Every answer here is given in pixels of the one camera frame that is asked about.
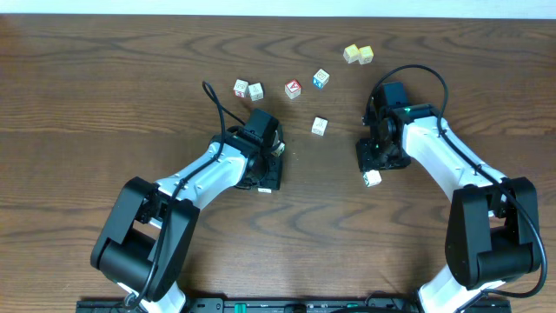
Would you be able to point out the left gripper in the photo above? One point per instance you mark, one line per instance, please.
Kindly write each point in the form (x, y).
(273, 172)

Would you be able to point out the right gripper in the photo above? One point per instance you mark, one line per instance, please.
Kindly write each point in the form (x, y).
(367, 159)

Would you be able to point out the plain wooden block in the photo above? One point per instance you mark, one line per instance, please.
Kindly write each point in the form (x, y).
(319, 126)
(372, 178)
(256, 92)
(264, 190)

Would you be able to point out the wooden block green edge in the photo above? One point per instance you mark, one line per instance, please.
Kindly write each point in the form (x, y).
(278, 149)

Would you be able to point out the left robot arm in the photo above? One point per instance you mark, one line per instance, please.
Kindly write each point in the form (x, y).
(146, 238)

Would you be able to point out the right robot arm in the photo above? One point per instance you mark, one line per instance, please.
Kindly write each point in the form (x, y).
(493, 225)

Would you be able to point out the red sided wooden block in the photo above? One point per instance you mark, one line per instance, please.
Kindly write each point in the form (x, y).
(240, 88)

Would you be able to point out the red letter A block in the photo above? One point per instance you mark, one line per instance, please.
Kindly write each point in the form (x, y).
(293, 89)

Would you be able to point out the blue sided wooden block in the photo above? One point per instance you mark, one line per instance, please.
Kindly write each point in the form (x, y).
(320, 78)

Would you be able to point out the yellow wooden block right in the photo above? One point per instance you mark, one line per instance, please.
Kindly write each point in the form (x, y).
(366, 55)

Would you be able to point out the yellow wooden block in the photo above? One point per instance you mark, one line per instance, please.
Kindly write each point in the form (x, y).
(351, 53)
(366, 55)

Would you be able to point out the yellow wooden block left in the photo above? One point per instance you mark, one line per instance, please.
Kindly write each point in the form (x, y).
(351, 53)

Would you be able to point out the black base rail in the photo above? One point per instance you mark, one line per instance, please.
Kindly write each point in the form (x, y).
(376, 302)

